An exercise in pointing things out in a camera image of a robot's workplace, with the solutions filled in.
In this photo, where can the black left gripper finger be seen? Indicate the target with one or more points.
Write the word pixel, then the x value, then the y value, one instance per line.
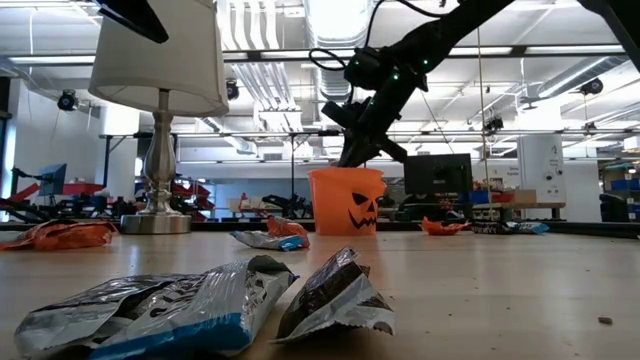
pixel 132 17

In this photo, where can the orange pumpkin face bucket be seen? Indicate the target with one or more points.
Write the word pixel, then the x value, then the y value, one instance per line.
pixel 335 200

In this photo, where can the orange Reese's pack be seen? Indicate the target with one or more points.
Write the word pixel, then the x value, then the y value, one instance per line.
pixel 45 237
pixel 102 231
pixel 442 228

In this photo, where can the blue white Hershey's bar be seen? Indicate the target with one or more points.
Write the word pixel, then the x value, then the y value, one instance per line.
pixel 265 241
pixel 215 310
pixel 530 228

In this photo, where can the white shade silver table lamp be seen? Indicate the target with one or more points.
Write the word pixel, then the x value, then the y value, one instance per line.
pixel 160 150

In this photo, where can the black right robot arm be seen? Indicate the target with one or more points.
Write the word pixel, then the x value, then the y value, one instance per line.
pixel 450 25

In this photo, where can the black background robot arm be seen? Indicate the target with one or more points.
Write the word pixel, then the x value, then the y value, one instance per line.
pixel 287 202

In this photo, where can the black computer monitor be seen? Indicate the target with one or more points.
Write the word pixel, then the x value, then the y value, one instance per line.
pixel 437 177

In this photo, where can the long ceiling light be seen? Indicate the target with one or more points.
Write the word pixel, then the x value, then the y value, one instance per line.
pixel 280 53

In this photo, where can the red storage bins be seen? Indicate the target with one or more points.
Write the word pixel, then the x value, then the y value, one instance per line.
pixel 200 192

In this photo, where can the cardboard box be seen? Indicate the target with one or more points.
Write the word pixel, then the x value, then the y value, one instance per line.
pixel 525 196

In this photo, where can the white cabinet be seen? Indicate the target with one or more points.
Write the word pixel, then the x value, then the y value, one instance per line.
pixel 542 165

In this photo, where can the blue lit monitor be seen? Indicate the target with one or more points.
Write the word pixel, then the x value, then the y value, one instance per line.
pixel 54 180

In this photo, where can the wooden workshop table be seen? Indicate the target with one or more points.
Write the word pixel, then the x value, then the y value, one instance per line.
pixel 540 205

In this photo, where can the red black background robot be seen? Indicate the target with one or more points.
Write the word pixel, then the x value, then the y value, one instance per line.
pixel 30 190

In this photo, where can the blue storage bins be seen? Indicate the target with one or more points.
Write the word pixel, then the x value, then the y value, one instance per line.
pixel 620 185

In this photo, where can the black office chair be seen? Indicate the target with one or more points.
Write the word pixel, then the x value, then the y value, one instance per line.
pixel 614 207

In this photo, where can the small dark crumb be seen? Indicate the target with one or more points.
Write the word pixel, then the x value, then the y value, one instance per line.
pixel 605 320

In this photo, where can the silver ventilation duct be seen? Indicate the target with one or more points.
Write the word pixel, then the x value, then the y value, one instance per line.
pixel 330 25
pixel 575 80

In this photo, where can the black ceiling camera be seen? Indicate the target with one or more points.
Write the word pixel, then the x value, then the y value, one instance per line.
pixel 232 90
pixel 592 86
pixel 67 100
pixel 494 124

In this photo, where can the black aluminium table frame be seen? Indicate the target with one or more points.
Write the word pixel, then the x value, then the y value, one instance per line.
pixel 215 226

